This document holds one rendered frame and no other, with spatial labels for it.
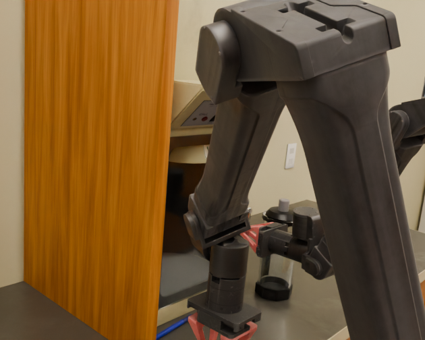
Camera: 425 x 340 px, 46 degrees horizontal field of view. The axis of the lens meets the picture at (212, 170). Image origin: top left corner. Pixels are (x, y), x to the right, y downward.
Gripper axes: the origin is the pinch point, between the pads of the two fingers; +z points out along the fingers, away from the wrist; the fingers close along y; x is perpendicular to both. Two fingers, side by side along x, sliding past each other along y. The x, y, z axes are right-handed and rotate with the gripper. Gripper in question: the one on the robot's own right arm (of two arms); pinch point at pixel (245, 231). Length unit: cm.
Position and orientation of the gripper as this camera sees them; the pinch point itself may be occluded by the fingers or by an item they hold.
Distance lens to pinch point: 127.4
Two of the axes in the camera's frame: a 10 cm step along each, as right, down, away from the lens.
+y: -6.7, 1.0, -7.4
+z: -7.4, -1.9, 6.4
